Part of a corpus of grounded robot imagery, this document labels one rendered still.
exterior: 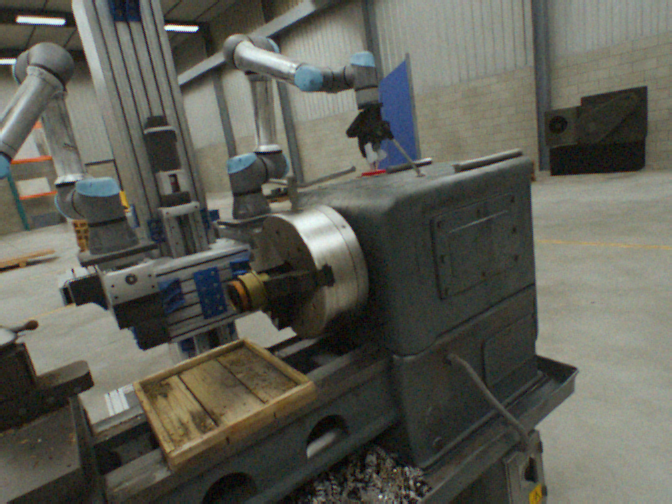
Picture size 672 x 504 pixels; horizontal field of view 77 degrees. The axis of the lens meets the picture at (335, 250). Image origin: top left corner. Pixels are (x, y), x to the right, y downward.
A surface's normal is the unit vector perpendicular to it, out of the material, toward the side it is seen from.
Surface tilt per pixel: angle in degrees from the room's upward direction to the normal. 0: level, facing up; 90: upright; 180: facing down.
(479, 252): 90
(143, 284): 90
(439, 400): 90
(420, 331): 89
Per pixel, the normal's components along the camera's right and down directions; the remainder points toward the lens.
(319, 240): 0.35, -0.51
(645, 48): -0.72, 0.28
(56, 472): -0.16, -0.96
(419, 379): 0.58, 0.11
